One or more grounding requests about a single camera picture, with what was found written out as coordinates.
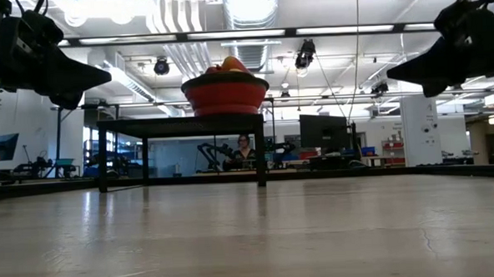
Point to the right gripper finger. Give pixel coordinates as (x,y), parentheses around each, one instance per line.
(432,68)
(435,88)

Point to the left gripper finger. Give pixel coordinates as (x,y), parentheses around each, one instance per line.
(73,77)
(66,100)

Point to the red collapsible colander grey rim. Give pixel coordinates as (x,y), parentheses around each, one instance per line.
(224,95)

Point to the large red pepper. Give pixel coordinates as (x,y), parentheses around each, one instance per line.
(234,64)

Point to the white pillar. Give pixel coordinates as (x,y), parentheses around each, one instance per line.
(419,127)

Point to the black ceiling spotlight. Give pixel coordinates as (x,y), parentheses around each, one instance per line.
(161,66)
(379,88)

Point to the blue tilted screen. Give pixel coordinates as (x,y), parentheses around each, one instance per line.
(5,147)

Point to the overhead light bar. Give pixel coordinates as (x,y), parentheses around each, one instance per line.
(342,30)

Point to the black perforated metal shelf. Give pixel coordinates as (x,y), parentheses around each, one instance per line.
(179,126)

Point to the black monitor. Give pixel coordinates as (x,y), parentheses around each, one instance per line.
(324,131)

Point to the background robot workstation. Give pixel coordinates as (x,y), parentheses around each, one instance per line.
(210,150)

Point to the person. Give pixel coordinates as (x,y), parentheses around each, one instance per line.
(243,151)

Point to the black aluminium table frame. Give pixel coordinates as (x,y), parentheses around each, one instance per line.
(357,173)

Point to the black overhead camera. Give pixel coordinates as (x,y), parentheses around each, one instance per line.
(306,54)

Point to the silver ventilation duct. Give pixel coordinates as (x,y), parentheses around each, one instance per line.
(250,13)

